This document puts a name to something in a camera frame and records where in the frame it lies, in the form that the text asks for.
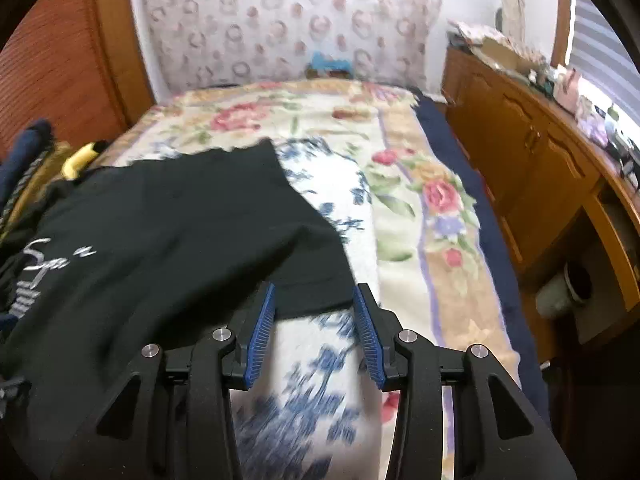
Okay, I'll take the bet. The yellow cloth item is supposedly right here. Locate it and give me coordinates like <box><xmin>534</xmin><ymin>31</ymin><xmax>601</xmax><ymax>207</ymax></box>
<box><xmin>61</xmin><ymin>141</ymin><xmax>101</xmax><ymax>181</ymax></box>

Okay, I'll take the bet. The circle print headboard cover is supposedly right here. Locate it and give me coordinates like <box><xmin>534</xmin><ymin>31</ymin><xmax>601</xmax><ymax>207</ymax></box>
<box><xmin>127</xmin><ymin>0</ymin><xmax>446</xmax><ymax>106</ymax></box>

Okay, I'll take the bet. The blue and white floral blanket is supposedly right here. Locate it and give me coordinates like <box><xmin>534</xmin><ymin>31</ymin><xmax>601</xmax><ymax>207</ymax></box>
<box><xmin>230</xmin><ymin>135</ymin><xmax>396</xmax><ymax>480</ymax></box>

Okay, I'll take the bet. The wooden cabinet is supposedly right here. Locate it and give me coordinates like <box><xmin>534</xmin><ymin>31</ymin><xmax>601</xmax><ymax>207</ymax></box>
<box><xmin>442</xmin><ymin>47</ymin><xmax>640</xmax><ymax>361</ymax></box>

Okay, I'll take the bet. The navy cloth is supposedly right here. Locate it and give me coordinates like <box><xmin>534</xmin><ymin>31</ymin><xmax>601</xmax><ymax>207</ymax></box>
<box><xmin>0</xmin><ymin>119</ymin><xmax>55</xmax><ymax>196</ymax></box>

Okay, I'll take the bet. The wooden window frame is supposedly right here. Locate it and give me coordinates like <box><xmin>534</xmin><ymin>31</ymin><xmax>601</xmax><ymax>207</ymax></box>
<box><xmin>550</xmin><ymin>0</ymin><xmax>576</xmax><ymax>66</ymax></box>

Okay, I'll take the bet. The wooden slatted door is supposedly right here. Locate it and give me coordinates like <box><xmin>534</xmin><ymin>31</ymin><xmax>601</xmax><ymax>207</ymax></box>
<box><xmin>0</xmin><ymin>0</ymin><xmax>156</xmax><ymax>161</ymax></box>

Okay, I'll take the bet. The navy bed sheet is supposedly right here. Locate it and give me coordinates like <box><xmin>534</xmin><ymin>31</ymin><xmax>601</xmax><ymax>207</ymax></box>
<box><xmin>415</xmin><ymin>95</ymin><xmax>551</xmax><ymax>431</ymax></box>

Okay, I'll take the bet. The lavender bag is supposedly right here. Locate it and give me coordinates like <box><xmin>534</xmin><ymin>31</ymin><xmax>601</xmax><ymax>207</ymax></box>
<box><xmin>577</xmin><ymin>97</ymin><xmax>608</xmax><ymax>138</ymax></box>

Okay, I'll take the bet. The grey striped window blind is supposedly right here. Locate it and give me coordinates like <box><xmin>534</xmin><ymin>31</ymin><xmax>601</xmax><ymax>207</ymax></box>
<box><xmin>567</xmin><ymin>0</ymin><xmax>640</xmax><ymax>111</ymax></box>

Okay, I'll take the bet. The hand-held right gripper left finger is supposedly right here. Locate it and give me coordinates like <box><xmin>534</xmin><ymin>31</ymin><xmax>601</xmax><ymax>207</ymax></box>
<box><xmin>50</xmin><ymin>282</ymin><xmax>278</xmax><ymax>480</ymax></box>

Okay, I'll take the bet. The grey trash bin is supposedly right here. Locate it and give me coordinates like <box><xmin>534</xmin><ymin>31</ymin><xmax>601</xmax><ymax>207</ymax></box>
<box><xmin>535</xmin><ymin>260</ymin><xmax>593</xmax><ymax>320</ymax></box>

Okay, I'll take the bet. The blue tissue box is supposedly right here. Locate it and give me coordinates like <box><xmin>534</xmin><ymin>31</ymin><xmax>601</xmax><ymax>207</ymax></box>
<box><xmin>306</xmin><ymin>52</ymin><xmax>356</xmax><ymax>80</ymax></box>

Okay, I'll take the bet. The cardboard box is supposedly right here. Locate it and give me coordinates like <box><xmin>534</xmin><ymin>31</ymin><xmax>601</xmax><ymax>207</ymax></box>
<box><xmin>480</xmin><ymin>35</ymin><xmax>536</xmax><ymax>73</ymax></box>

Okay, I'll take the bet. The black t-shirt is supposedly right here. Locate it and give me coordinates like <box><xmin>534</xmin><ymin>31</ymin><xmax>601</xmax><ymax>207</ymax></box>
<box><xmin>0</xmin><ymin>139</ymin><xmax>357</xmax><ymax>406</ymax></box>

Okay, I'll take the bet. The beige curtain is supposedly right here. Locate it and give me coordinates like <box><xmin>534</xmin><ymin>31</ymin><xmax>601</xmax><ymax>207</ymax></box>
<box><xmin>500</xmin><ymin>0</ymin><xmax>526</xmax><ymax>46</ymax></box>

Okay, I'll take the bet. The floral print cloth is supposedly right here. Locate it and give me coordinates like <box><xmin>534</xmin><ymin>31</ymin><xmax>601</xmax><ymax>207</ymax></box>
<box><xmin>450</xmin><ymin>20</ymin><xmax>506</xmax><ymax>48</ymax></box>

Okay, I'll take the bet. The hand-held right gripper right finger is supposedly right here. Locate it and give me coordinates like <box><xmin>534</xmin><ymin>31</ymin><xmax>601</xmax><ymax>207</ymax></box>
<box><xmin>352</xmin><ymin>284</ymin><xmax>581</xmax><ymax>480</ymax></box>

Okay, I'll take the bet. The rose print floral blanket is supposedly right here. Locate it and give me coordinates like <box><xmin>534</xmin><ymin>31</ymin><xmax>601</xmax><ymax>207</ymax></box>
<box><xmin>97</xmin><ymin>80</ymin><xmax>523</xmax><ymax>480</ymax></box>

